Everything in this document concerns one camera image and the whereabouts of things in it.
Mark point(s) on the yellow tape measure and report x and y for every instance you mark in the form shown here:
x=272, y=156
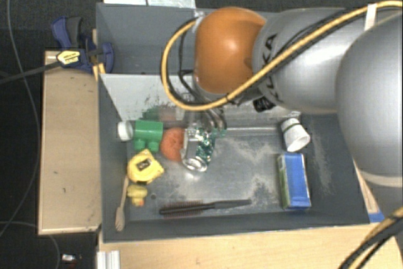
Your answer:
x=144, y=167

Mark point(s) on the pale wood board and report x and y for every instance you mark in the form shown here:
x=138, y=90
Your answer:
x=69, y=148

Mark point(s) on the yellow rubber duck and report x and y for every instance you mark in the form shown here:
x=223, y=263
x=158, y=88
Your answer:
x=137, y=193

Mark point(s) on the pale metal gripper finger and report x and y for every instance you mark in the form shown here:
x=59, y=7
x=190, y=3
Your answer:
x=190, y=137

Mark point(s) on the black cylinder on white bracket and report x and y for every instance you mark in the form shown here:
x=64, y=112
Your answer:
x=263, y=104

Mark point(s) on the silver and green can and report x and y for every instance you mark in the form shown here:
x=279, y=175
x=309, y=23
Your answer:
x=196, y=160

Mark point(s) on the grey metal bin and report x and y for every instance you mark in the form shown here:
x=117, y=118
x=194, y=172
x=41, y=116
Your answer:
x=239, y=173

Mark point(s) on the blue and green box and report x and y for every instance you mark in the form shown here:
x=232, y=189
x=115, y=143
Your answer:
x=296, y=181

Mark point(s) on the green toy block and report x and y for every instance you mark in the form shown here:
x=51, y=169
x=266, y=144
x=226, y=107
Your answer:
x=148, y=133

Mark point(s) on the beige wooden fork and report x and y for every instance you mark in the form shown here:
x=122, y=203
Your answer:
x=120, y=219

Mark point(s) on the orange round sponge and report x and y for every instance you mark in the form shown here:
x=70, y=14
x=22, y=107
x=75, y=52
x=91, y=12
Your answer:
x=171, y=145

